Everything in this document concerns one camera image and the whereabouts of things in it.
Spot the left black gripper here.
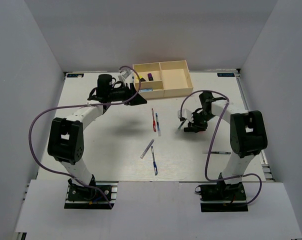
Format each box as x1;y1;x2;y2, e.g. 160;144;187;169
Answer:
108;83;148;107

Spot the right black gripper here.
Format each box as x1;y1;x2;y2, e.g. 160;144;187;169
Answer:
187;110;216;133

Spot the blue clear highlighter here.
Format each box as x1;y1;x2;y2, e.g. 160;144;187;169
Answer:
139;88;153;93

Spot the yellow cap highlighter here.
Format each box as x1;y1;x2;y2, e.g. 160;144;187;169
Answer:
139;76;146;82

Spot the purple cap highlighter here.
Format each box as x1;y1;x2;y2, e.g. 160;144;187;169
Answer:
147;73;154;82

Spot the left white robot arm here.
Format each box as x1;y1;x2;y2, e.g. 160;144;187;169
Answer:
47;70;147;200

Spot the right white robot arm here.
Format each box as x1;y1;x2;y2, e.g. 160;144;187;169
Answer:
177;90;268;200

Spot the green clear pen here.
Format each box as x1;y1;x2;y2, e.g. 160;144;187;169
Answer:
175;120;185;134

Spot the wooden compartment box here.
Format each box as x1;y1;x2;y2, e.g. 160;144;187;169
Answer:
133;60;194;100

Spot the black clear pen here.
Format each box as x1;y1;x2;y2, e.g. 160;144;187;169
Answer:
202;151;231;155

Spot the red pen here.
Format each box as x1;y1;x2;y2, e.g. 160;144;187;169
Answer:
151;108;157;132

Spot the blue clear pen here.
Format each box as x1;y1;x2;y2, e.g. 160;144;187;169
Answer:
155;112;161;137

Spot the purple clear pen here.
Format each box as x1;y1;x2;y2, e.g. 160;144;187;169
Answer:
140;139;155;159

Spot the blue grip pen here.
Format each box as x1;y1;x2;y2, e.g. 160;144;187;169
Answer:
151;145;158;176

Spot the right table logo sticker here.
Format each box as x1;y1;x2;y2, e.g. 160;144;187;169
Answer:
217;72;235;78

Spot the table logo sticker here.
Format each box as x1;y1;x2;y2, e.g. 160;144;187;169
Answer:
217;72;235;78
66;73;84;78

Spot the left table logo sticker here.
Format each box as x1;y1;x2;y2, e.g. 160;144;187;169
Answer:
66;73;84;78

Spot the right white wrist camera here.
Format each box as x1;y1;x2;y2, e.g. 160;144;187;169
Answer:
177;108;194;123

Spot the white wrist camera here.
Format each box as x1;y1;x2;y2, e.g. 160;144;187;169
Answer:
177;108;194;123
118;68;134;84

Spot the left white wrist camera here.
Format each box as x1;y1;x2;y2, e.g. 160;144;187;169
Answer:
118;68;134;84

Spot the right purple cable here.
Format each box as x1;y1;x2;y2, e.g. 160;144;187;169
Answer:
180;90;264;206

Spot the purple cable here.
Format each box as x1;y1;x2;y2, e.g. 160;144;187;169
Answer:
28;65;142;209
180;90;264;206

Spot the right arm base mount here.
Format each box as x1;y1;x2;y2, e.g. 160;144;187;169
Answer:
194;182;249;213

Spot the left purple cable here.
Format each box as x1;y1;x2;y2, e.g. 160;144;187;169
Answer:
28;65;142;209

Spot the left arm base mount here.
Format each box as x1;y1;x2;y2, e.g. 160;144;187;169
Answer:
64;181;118;210

